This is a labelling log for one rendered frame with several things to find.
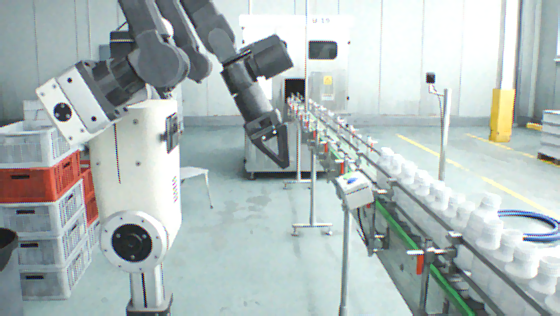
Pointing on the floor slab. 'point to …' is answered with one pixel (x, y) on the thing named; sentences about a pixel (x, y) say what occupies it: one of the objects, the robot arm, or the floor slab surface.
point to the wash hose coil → (538, 218)
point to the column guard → (501, 115)
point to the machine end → (324, 70)
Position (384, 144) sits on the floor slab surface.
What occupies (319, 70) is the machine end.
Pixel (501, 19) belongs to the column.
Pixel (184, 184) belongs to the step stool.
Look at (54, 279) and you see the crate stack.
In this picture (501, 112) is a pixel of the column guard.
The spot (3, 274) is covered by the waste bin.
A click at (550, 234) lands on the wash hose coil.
